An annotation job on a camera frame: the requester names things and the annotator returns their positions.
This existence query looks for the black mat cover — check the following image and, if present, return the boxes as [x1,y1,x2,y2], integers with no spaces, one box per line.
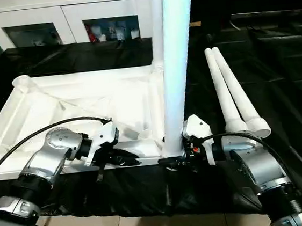
[0,17,302,226]

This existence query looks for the white plastic table top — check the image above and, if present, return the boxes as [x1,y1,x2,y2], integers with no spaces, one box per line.
[0,59,185,181]

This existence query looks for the white glass door cabinet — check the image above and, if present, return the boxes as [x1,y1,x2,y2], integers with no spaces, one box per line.
[0,0,157,53]

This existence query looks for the white plastic table leg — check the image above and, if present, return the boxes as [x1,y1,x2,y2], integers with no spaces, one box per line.
[204,45,249,136]
[145,0,170,73]
[211,41,272,142]
[145,0,210,160]

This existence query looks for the dark metal bar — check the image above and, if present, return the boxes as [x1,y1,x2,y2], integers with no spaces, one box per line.
[231,7,302,24]

